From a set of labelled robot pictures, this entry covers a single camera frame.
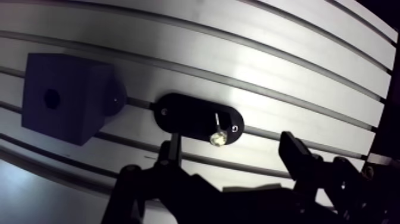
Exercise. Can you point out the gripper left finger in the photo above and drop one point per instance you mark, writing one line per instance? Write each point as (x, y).
(170, 184)

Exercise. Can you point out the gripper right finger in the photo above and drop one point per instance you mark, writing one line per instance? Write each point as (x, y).
(297, 159)

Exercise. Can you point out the steel bolt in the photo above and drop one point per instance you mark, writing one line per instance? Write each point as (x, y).
(218, 137)

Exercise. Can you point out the black oval holder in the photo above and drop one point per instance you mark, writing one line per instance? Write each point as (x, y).
(190, 115)

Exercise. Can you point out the dark blue-grey block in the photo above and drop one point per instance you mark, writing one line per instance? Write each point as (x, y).
(62, 94)

